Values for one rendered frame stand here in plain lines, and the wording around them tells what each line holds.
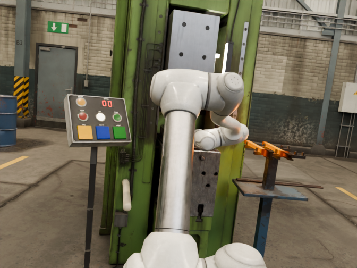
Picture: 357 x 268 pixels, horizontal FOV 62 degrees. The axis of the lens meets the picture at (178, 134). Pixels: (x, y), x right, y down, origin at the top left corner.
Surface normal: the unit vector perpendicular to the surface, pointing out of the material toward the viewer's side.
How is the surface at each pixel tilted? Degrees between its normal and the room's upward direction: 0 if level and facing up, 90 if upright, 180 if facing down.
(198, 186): 90
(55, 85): 90
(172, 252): 56
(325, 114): 90
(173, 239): 22
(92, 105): 60
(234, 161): 90
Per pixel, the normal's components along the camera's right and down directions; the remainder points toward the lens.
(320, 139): 0.00, 0.14
